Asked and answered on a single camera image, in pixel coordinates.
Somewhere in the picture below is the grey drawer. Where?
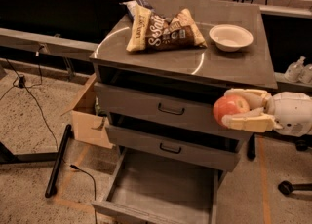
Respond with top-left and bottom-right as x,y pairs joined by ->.
93,149 -> 218,224
105,124 -> 240,172
94,82 -> 252,141

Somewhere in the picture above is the grey middle drawer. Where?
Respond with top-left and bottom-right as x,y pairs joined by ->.
105,124 -> 240,172

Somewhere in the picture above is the grey drawer cabinet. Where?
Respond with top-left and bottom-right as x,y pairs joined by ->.
89,0 -> 278,172

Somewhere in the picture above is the black plugged floor cable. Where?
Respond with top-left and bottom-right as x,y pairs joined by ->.
69,164 -> 98,224

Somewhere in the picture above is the cardboard box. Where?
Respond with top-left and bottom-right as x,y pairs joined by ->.
63,74 -> 112,149

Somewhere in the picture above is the brown sesame snack bag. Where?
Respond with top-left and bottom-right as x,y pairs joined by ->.
126,5 -> 207,52

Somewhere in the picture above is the black table leg base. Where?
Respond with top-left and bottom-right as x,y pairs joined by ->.
0,124 -> 72,198

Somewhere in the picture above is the black chair caster leg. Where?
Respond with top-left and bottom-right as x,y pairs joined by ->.
278,181 -> 312,196

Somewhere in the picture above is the grey top drawer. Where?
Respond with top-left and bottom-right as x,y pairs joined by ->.
94,82 -> 252,141

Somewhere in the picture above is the grey workbench rail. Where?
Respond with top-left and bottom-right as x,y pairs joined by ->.
0,28 -> 98,61

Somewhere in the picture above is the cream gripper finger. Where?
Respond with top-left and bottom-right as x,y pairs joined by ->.
224,89 -> 272,109
221,108 -> 283,132

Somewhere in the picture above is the white blue snack bag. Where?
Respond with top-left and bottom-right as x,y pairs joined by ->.
123,0 -> 154,20

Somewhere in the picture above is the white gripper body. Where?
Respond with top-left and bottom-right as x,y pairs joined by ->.
266,92 -> 312,137

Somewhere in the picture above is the red apple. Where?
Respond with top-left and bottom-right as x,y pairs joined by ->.
213,95 -> 250,126

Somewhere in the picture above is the white paper bowl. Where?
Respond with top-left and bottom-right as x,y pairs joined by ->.
209,24 -> 254,52

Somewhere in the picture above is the grey bottom drawer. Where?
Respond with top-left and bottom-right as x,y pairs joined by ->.
93,149 -> 218,224

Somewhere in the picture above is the clear pump bottle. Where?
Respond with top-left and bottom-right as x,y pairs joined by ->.
284,56 -> 305,82

